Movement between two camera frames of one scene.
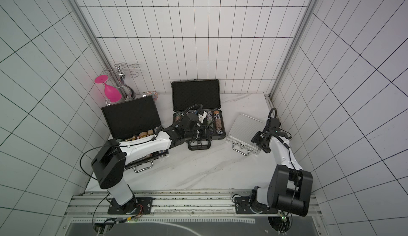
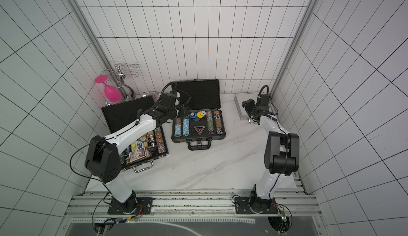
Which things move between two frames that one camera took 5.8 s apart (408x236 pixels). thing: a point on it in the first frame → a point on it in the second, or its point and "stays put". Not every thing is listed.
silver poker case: x=244 y=131 → x=239 y=98
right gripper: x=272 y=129 → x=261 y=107
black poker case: x=188 y=95 stays put
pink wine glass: x=112 y=94 stays put
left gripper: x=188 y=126 → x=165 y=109
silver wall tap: x=120 y=70 stays put
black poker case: x=135 y=119 stays put
